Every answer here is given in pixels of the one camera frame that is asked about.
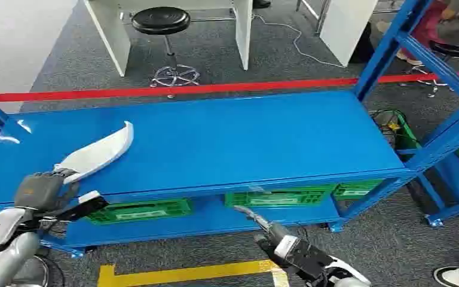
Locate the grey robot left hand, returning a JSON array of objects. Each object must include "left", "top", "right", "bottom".
[{"left": 14, "top": 169, "right": 81, "bottom": 217}]

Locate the pale curved panel part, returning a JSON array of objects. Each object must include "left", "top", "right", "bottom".
[{"left": 53, "top": 121, "right": 135, "bottom": 185}]

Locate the red barrier tape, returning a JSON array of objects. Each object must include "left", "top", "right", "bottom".
[{"left": 0, "top": 70, "right": 459, "bottom": 103}]

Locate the white desk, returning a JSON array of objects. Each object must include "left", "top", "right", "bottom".
[{"left": 82, "top": 0, "right": 254, "bottom": 78}]

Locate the blue metal shelf rack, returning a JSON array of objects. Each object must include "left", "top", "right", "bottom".
[{"left": 0, "top": 0, "right": 459, "bottom": 259}]

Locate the black round stool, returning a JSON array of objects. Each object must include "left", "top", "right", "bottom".
[{"left": 131, "top": 6, "right": 202, "bottom": 89}]

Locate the white cabinet panel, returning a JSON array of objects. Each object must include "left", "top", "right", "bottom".
[{"left": 318, "top": 0, "right": 379, "bottom": 68}]

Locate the person's black white shoe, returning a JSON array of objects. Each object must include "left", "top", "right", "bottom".
[{"left": 433, "top": 266, "right": 459, "bottom": 287}]

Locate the black stool chrome base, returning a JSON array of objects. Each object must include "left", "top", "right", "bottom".
[{"left": 399, "top": 40, "right": 459, "bottom": 99}]

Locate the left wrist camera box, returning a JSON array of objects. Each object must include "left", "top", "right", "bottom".
[{"left": 57, "top": 190, "right": 110, "bottom": 222}]

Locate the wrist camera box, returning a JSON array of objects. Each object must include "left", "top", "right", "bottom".
[
  {"left": 57, "top": 190, "right": 110, "bottom": 222},
  {"left": 274, "top": 235, "right": 335, "bottom": 276}
]

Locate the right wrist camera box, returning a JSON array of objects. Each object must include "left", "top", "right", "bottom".
[{"left": 274, "top": 235, "right": 335, "bottom": 276}]

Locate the white floor cable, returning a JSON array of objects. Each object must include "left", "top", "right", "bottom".
[{"left": 252, "top": 14, "right": 347, "bottom": 69}]

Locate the green crate with wires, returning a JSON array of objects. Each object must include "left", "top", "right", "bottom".
[{"left": 371, "top": 109, "right": 423, "bottom": 162}]

